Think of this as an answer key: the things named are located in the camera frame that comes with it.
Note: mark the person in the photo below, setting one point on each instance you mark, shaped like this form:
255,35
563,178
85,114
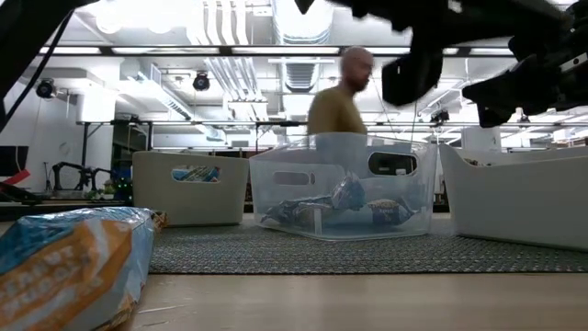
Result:
335,110

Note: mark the bright blue granola bar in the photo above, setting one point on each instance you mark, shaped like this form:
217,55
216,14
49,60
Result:
296,210

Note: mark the blue yellow granola bar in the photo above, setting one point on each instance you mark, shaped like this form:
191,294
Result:
388,211

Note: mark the blue orange granola bar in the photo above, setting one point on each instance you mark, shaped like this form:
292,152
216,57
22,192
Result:
78,266

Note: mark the long ceiling light bar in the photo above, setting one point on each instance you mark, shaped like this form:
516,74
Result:
275,50

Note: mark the clear plastic bin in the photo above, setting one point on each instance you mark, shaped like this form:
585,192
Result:
294,202

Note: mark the black horizontal rail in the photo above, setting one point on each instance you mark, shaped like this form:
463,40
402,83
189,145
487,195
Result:
206,123

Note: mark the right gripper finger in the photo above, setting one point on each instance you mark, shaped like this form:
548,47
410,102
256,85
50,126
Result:
505,92

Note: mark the black ceiling spotlight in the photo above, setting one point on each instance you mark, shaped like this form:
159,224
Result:
201,82
440,115
46,88

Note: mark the black background robot arm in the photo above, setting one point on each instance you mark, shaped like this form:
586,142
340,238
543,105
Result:
82,174

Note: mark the white ceiling duct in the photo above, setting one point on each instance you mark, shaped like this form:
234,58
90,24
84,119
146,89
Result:
161,99

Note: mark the small green background plant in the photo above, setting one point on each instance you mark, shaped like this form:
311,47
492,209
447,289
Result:
109,190

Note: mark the grey woven mat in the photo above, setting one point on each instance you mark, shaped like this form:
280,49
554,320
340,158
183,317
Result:
321,255

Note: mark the silver round ceiling duct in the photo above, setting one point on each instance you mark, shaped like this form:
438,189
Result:
301,27

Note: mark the frosted white plastic bin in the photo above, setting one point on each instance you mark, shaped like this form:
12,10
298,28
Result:
156,202

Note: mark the black wall monitor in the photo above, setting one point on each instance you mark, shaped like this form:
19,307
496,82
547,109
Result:
14,161

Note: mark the blue red granola bar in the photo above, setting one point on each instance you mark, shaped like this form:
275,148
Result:
180,174

